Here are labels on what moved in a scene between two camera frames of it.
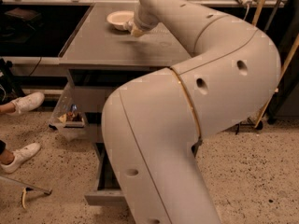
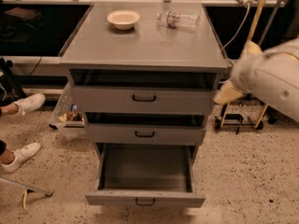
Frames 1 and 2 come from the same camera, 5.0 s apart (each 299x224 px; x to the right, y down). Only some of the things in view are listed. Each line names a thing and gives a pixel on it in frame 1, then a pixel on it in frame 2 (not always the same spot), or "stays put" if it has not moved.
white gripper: (139, 24) to (267, 78)
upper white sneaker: (28, 103) stays put
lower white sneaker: (21, 156) stays put
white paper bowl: (120, 18) stays put
